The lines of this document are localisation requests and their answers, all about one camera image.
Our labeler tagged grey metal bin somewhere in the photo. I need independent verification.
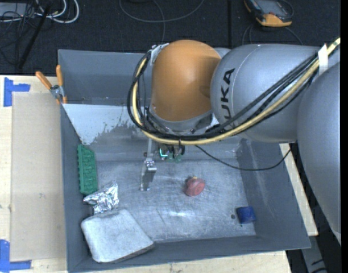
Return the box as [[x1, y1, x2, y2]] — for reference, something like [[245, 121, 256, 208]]
[[57, 49, 312, 273]]

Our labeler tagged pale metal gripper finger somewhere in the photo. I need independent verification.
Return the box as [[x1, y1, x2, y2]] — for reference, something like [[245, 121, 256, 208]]
[[144, 159, 158, 192], [138, 163, 147, 192]]

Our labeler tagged brown cardboard board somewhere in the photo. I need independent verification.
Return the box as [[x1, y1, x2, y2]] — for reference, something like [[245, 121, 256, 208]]
[[9, 92, 67, 263]]

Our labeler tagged red toy fruit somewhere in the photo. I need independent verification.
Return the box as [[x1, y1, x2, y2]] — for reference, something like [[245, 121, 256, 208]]
[[183, 176, 206, 197]]

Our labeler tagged white flat sponge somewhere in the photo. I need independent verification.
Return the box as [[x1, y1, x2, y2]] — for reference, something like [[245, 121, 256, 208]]
[[80, 208, 156, 264]]

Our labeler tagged crumpled silver foil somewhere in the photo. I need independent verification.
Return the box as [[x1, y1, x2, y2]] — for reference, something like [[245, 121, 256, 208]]
[[82, 181, 120, 214]]

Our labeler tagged small blue block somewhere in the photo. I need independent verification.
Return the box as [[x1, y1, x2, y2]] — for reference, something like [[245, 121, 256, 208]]
[[236, 205, 258, 225]]

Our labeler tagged dark green flat block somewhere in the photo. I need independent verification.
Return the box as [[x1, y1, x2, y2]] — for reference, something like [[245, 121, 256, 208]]
[[77, 144, 99, 196]]

